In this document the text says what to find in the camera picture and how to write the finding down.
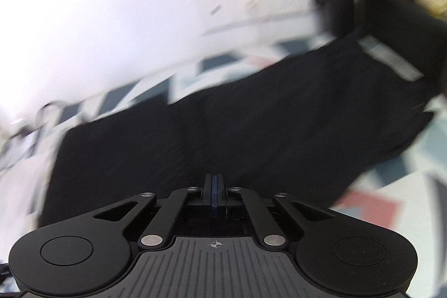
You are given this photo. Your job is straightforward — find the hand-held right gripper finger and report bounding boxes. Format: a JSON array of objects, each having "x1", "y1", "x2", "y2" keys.
[
  {"x1": 214, "y1": 174, "x2": 334, "y2": 251},
  {"x1": 89, "y1": 174, "x2": 214, "y2": 251}
]

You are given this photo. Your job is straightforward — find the white wall socket panel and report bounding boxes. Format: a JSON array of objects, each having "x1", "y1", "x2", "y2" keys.
[{"x1": 192, "y1": 0, "x2": 325, "y2": 35}]

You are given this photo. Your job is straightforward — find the black pants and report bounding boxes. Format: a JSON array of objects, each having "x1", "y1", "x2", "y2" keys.
[{"x1": 40, "y1": 27, "x2": 441, "y2": 232}]

